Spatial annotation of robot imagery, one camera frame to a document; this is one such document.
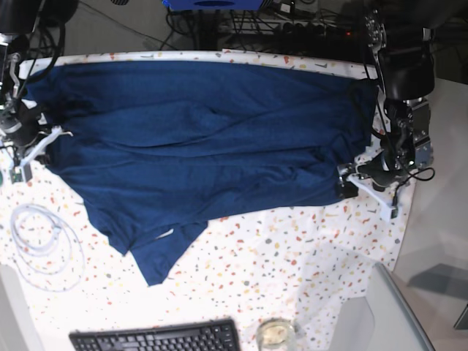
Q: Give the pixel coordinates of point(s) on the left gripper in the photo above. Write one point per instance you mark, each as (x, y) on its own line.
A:
(351, 182)

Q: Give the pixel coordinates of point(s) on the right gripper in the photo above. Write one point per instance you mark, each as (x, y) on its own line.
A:
(21, 157)

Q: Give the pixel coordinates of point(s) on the dark blue t-shirt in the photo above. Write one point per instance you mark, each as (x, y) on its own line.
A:
(158, 149)

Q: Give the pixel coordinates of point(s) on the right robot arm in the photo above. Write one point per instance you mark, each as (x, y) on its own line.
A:
(32, 40)

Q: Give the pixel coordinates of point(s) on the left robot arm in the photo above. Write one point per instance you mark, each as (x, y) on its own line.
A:
(398, 35)

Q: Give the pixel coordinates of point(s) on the terrazzo patterned tablecloth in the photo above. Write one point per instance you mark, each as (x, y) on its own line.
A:
(298, 263)

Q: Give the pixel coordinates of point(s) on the black power strip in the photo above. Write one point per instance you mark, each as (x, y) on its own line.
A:
(250, 27)

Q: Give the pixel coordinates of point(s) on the glass jar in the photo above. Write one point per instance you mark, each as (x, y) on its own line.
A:
(276, 335)

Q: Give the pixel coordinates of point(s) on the black keyboard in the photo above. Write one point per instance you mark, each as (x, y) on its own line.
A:
(213, 335)

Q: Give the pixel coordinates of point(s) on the blue box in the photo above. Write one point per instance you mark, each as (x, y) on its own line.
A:
(182, 5)

